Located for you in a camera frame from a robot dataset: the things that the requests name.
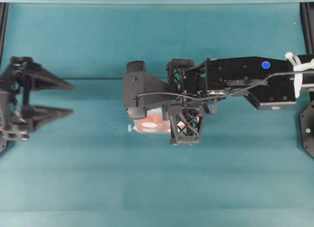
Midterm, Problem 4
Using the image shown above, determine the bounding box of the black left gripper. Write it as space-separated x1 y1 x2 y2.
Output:
0 56 75 155

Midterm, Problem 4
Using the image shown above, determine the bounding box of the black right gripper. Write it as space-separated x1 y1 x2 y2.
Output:
164 59 206 145

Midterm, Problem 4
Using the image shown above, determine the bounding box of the clear zip bag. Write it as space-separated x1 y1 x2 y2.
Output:
127 106 187 135

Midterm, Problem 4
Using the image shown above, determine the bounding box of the orange tape roll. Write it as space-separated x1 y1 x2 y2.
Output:
137 108 172 134

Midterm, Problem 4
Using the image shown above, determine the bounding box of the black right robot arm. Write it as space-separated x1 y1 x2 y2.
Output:
165 52 314 145

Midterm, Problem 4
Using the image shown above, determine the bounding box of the white zip tie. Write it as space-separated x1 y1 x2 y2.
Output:
285 52 314 99

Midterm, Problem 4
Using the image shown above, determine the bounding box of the teal table mat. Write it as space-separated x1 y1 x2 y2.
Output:
0 3 314 227

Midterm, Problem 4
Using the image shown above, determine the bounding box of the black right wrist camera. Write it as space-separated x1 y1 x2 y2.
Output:
123 61 173 120

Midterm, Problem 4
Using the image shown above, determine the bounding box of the black camera cable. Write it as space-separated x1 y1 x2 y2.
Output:
133 69 314 107

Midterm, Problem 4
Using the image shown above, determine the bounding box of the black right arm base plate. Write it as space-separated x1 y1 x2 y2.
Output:
299 101 314 158

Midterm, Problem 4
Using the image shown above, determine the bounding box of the black aluminium frame rail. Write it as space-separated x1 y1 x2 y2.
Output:
300 2 314 54

